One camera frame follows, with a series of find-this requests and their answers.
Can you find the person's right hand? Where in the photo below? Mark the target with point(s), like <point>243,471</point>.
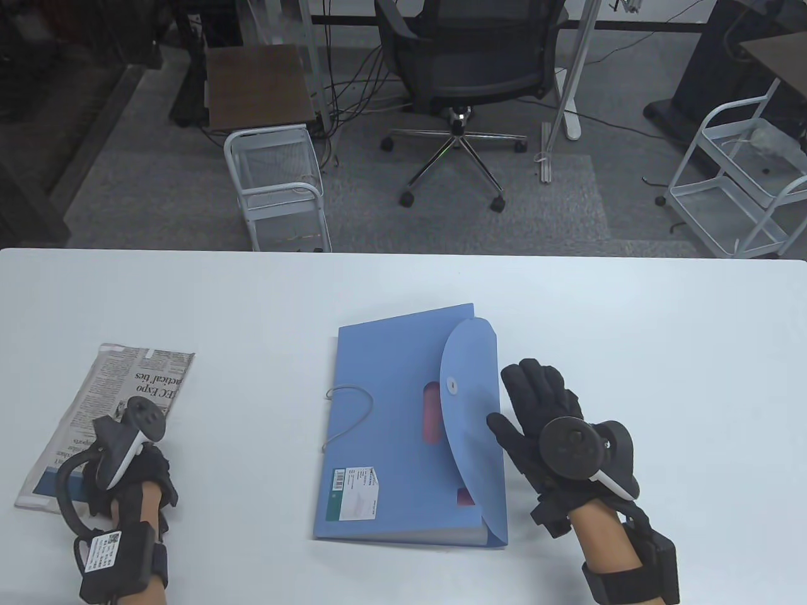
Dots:
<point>536,409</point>

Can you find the person's left hand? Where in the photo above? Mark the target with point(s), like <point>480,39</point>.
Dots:
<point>154,469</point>

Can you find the colour photo newspaper material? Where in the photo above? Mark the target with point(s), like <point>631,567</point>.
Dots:
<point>107,384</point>

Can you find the pink paper envelope material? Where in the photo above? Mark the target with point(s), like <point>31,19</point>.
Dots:
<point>431,409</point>

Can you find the person's left forearm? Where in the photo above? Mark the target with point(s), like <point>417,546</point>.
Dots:
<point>142,554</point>

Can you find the white black left hand controller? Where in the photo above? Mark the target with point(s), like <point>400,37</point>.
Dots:
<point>129,435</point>

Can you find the white black hand controller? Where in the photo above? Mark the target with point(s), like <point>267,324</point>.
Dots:
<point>577,447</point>
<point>129,435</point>

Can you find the white black right hand controller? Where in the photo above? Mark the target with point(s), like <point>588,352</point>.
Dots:
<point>577,447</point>

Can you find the white desk leg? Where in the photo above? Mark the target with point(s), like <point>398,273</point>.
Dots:
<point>577,75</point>

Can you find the black mesh office chair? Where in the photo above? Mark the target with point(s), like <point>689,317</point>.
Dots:
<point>473,63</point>

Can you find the clear plastic bag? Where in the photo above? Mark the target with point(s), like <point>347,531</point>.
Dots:
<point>772,142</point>

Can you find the brown wooden side table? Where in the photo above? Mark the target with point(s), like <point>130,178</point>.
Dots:
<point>258,82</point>

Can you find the black metal stand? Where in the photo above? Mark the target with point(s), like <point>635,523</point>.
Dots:
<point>189,63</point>

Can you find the brown desk corner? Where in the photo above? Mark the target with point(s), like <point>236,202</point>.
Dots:
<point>778,53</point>

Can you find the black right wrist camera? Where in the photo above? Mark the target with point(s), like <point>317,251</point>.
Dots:
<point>551,513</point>

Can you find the white floor rail strip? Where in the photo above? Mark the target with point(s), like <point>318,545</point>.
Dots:
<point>546,154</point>

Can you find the dark pedestal base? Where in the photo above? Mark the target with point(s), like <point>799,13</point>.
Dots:
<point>706,75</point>

